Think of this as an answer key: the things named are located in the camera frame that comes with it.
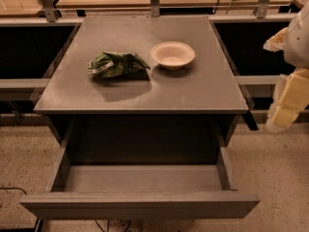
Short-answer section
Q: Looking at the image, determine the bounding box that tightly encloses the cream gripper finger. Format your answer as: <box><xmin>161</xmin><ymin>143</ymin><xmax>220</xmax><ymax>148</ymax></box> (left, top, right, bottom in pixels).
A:
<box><xmin>266</xmin><ymin>106</ymin><xmax>298</xmax><ymax>133</ymax></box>

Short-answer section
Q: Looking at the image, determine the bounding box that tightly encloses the grey top drawer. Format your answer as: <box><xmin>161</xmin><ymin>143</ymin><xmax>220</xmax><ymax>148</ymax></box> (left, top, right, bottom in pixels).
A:
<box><xmin>20</xmin><ymin>148</ymin><xmax>260</xmax><ymax>220</ymax></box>

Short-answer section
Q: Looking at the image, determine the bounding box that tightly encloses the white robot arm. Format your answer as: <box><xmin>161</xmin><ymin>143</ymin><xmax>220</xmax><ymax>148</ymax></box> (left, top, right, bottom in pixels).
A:
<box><xmin>263</xmin><ymin>2</ymin><xmax>309</xmax><ymax>132</ymax></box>

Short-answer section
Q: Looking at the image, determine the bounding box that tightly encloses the grey cabinet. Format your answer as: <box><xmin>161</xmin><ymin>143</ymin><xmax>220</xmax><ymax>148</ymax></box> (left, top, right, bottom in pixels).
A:
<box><xmin>35</xmin><ymin>17</ymin><xmax>248</xmax><ymax>164</ymax></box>

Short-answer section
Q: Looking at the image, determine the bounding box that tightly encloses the white paper bowl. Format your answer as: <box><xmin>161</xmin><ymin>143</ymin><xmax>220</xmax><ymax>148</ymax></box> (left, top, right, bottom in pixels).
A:
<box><xmin>151</xmin><ymin>42</ymin><xmax>195</xmax><ymax>71</ymax></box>

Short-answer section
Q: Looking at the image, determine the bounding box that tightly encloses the green crumpled chip bag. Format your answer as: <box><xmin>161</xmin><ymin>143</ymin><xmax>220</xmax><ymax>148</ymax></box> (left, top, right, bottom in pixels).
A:
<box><xmin>87</xmin><ymin>52</ymin><xmax>149</xmax><ymax>78</ymax></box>

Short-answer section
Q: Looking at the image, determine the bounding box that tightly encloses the metal frame post right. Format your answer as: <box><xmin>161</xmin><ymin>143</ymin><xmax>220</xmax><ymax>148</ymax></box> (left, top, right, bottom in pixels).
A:
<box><xmin>253</xmin><ymin>0</ymin><xmax>270</xmax><ymax>18</ymax></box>

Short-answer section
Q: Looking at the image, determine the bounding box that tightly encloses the metal frame post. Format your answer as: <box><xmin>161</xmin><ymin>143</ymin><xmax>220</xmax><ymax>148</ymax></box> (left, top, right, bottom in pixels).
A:
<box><xmin>151</xmin><ymin>0</ymin><xmax>160</xmax><ymax>17</ymax></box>
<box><xmin>38</xmin><ymin>0</ymin><xmax>58</xmax><ymax>22</ymax></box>
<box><xmin>253</xmin><ymin>0</ymin><xmax>270</xmax><ymax>18</ymax></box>

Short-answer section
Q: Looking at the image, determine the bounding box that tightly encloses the metal frame post middle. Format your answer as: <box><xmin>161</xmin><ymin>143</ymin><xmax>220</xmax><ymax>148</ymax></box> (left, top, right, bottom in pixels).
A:
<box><xmin>151</xmin><ymin>0</ymin><xmax>160</xmax><ymax>17</ymax></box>

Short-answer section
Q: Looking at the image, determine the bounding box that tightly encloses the metal frame post left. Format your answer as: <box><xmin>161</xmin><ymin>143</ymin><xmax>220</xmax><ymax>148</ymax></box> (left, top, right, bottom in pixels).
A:
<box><xmin>38</xmin><ymin>0</ymin><xmax>58</xmax><ymax>22</ymax></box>

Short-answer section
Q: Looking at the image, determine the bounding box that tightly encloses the black floor cable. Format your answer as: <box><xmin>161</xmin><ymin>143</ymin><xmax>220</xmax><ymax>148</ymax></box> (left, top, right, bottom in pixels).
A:
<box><xmin>0</xmin><ymin>187</ymin><xmax>28</xmax><ymax>195</ymax></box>

